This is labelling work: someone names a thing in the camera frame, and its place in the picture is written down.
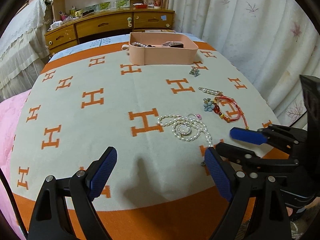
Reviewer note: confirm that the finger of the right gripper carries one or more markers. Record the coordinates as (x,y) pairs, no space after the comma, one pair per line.
(284,138)
(248,159)

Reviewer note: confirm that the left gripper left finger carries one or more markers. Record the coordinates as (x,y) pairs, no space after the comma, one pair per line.
(50,218)

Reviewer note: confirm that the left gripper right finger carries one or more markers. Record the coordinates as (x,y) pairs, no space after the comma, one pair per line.
(269,219)

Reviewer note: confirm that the blue flower hair clip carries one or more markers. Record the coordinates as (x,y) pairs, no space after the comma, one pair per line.
(208,104)

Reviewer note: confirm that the pink jewelry tray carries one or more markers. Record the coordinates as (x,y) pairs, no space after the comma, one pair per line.
(145,48)

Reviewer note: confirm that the pink earring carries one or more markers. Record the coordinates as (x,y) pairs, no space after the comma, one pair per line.
(198,116)

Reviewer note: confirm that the orange H pattern blanket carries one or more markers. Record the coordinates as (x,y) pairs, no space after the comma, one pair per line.
(83,103)

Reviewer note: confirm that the white patterned curtain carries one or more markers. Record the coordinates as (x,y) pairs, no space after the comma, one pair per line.
(272,42)

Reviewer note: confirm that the white lace covered furniture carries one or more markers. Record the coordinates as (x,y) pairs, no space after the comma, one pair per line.
(23,47)

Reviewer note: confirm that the wooden desk with drawers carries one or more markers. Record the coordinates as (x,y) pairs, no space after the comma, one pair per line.
(86,20)

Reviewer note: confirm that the pink strap smart watch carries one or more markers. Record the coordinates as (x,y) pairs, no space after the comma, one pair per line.
(173,44)

